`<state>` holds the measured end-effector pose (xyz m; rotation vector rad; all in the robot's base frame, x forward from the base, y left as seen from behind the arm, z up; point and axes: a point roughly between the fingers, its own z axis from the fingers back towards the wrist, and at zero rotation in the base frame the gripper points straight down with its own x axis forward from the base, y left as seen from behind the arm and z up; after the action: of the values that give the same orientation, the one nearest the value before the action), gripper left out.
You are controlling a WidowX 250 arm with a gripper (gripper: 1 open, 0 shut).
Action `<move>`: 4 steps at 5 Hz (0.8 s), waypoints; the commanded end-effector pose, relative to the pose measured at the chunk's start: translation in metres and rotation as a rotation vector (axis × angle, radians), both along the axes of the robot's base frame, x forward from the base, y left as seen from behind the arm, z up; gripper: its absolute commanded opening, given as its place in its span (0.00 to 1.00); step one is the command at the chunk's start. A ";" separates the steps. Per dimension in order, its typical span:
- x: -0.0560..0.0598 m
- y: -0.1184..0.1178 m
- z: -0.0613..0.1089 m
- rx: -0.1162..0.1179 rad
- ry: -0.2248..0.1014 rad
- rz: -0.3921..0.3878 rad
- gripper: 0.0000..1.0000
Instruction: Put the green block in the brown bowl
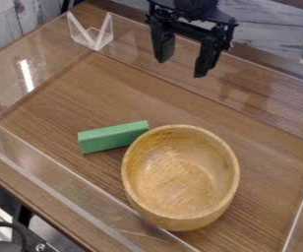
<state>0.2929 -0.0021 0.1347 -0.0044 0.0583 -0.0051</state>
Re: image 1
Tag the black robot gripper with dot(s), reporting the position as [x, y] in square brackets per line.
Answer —
[192, 18]

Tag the green rectangular block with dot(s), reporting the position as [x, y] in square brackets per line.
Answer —
[111, 137]

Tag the brown wooden bowl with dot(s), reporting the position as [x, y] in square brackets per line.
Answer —
[179, 174]

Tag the clear acrylic front wall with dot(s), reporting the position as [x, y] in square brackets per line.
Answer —
[80, 209]

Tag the clear acrylic corner bracket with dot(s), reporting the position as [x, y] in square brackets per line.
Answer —
[92, 38]

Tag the black metal table leg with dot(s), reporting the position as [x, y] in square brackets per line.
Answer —
[21, 218]

